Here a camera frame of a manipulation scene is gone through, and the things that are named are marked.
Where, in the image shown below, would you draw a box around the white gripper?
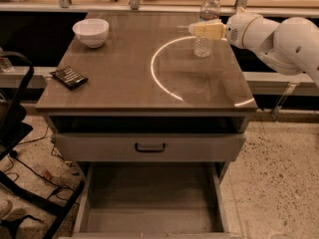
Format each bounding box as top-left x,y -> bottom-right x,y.
188,7 -> 261,48

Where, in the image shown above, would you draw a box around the clear plastic water bottle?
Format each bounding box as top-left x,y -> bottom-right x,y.
193,0 -> 221,58

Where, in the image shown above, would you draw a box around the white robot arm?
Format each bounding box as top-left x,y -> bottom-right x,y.
188,8 -> 319,87

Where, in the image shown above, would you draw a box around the black rxbar chocolate wrapper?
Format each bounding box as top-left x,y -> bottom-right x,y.
51,66 -> 88,90

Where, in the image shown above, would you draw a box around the grey drawer cabinet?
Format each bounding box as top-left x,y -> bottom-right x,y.
35,11 -> 259,239

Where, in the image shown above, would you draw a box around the white ceramic bowl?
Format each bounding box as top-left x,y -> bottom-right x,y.
73,18 -> 109,48

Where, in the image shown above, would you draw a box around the closed grey middle drawer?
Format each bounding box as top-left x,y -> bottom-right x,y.
53,133 -> 245,162

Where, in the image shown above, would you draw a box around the open grey bottom drawer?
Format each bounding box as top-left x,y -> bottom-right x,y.
60,163 -> 243,239

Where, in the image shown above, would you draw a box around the black drawer handle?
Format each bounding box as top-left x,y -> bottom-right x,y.
135,142 -> 166,153

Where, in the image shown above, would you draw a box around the black chair frame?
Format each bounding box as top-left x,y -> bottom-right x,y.
0,51 -> 85,239

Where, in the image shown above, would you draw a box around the black floor cables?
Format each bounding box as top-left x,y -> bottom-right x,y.
0,126 -> 81,206

